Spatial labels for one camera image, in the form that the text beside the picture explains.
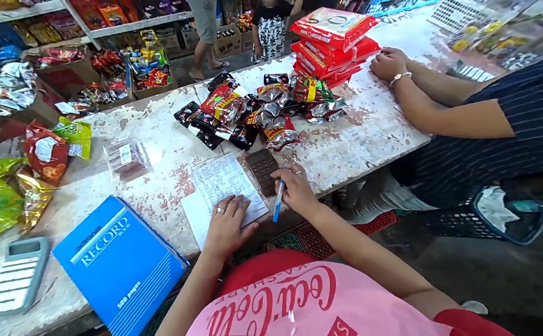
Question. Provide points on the person's left hand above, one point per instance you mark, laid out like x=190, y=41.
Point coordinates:
x=227, y=233

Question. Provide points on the person's right hand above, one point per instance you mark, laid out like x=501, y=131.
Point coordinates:
x=299, y=191

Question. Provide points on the person's left middle finger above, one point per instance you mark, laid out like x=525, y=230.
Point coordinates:
x=235, y=203

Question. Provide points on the person's left thumb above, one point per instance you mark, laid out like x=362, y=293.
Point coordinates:
x=250, y=230

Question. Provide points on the person's left little finger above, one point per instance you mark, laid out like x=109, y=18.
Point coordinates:
x=215, y=209

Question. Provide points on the person's right fingers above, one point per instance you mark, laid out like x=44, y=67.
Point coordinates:
x=290, y=176

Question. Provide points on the person's left index finger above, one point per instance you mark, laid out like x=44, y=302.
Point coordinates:
x=243, y=208

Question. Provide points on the person's left ring finger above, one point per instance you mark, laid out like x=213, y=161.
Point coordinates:
x=224, y=203

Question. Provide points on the notebook with handwriting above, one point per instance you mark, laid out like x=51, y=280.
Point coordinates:
x=222, y=176

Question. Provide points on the blue pen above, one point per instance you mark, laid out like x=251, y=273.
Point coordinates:
x=278, y=203

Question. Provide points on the person's left forearm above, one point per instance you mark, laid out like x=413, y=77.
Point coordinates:
x=196, y=284

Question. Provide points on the person's right forearm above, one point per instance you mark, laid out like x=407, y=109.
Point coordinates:
x=374, y=256

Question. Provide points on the brown calculator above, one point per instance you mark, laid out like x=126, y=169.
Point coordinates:
x=260, y=169

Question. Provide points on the pile of black and red packets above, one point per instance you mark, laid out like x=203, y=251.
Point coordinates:
x=234, y=112

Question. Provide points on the clear pack with white label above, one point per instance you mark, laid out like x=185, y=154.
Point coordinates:
x=126, y=161

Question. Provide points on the stack of red-white packs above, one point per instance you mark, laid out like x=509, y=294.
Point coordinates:
x=332, y=46

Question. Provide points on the printed cardboard box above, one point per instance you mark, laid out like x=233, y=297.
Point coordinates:
x=228, y=44

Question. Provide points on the small green snack bag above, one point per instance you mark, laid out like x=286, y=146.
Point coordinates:
x=79, y=136

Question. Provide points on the pile of colourful snack packets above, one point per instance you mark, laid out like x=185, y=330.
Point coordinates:
x=149, y=65

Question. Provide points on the pile of red snack packets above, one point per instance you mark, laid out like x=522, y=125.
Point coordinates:
x=105, y=86

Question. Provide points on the dark shopping basket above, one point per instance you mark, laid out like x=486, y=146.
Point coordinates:
x=458, y=228

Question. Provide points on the red snack bag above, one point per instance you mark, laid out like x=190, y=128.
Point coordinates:
x=46, y=154

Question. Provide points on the gold snack bag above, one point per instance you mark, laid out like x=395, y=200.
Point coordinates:
x=35, y=196

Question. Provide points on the white shelf with goods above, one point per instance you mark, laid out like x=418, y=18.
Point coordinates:
x=133, y=22

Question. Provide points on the white plastic bag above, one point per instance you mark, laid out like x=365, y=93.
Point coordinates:
x=495, y=207

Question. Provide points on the grey calculator with white keys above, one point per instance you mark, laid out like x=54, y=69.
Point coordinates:
x=18, y=277

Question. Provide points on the white plastic basket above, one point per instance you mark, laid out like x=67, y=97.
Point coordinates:
x=455, y=15

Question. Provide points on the pile of silver packets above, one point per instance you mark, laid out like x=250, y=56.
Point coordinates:
x=14, y=88

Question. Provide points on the clear plastic bottle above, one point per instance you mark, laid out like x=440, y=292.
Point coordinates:
x=528, y=206

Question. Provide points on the clear bag with yellow items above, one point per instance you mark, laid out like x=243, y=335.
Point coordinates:
x=490, y=39

